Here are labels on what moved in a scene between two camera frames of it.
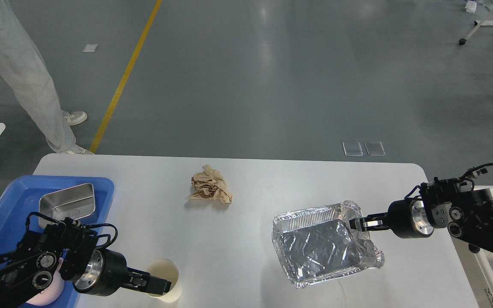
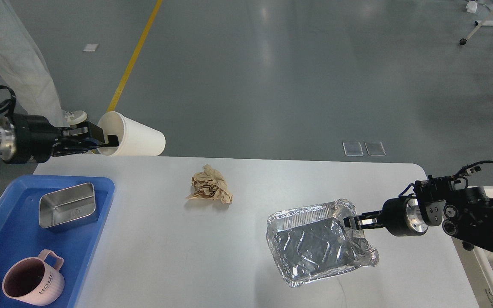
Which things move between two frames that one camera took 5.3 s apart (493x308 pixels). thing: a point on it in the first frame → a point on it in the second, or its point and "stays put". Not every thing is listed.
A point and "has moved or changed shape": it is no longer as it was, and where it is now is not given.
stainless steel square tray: (75, 202) stays put
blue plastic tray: (19, 201) stays put
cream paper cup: (166, 269) → (135, 138)
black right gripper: (409, 219) stays put
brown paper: (210, 184) stays put
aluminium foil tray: (316, 244) stays put
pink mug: (53, 292) has moved or changed shape
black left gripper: (105, 273) → (25, 138)
